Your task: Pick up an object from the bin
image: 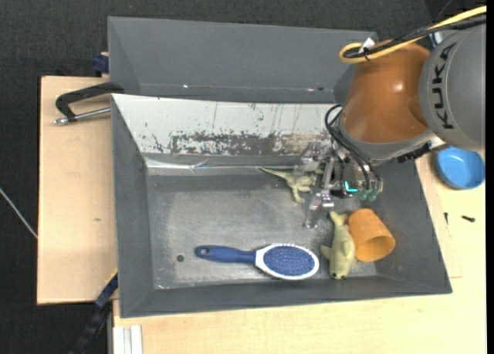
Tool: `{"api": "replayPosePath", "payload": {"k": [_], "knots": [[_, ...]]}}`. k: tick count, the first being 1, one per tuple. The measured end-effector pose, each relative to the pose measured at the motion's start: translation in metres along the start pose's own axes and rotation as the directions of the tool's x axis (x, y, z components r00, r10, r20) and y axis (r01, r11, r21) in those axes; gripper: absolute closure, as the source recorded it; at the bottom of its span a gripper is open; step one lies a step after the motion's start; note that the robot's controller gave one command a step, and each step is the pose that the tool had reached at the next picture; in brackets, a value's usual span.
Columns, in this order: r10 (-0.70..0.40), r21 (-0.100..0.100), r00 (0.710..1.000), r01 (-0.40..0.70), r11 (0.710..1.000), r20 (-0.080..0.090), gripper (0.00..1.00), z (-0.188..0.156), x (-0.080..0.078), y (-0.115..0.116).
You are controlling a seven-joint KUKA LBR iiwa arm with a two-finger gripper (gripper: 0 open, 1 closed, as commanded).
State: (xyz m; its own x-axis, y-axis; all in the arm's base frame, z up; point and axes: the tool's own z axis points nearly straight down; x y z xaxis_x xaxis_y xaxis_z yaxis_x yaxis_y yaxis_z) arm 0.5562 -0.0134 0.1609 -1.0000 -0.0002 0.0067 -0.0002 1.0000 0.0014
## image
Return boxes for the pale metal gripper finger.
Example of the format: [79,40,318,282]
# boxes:
[303,189,336,229]
[294,143,326,177]

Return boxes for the green toy dinosaur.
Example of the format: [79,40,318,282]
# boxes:
[262,166,326,204]

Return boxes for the pale green toy dolphin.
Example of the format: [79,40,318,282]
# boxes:
[320,210,357,281]

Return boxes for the orange plastic cup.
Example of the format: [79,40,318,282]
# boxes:
[347,207,397,263]

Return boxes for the blue and white hairbrush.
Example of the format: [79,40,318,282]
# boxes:
[194,243,321,281]

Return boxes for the grey metal bin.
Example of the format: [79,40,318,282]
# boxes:
[107,15,453,319]

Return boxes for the blue plastic bowl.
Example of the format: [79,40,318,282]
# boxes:
[435,146,486,190]

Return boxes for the pale wood board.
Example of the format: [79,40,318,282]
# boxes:
[36,76,119,305]

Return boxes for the black cylinder on white bracket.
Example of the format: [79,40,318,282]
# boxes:
[395,140,445,164]

